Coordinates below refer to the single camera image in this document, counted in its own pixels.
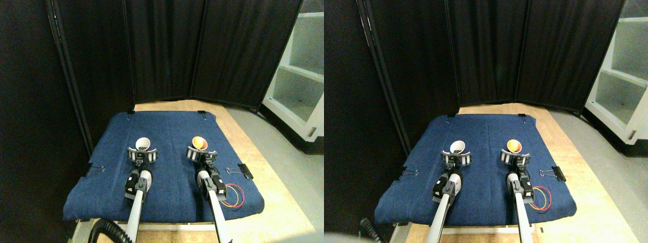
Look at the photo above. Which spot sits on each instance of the white shelf unit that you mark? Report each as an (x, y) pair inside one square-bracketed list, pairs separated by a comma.
[(622, 96), (298, 96)]

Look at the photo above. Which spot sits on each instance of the dark blue cloth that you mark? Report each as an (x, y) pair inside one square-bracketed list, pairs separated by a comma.
[(172, 192), (486, 197)]

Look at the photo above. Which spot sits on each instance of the black cup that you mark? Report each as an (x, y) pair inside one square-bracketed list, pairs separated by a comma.
[(457, 146), (143, 143), (195, 140), (510, 144)]

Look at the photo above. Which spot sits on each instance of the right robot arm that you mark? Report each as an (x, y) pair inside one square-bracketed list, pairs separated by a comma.
[(522, 217), (217, 217)]

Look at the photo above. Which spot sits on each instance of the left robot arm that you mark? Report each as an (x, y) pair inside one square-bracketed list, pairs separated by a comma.
[(439, 217), (136, 212)]

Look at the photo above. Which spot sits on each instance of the orange ball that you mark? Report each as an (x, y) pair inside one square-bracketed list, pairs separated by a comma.
[(200, 144), (516, 147)]

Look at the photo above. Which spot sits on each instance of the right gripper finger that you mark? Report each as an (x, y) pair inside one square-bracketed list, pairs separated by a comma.
[(210, 156), (524, 159), (193, 155), (506, 157)]

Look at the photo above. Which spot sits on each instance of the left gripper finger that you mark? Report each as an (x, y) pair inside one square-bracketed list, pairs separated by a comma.
[(447, 158), (151, 157), (133, 155), (464, 160)]

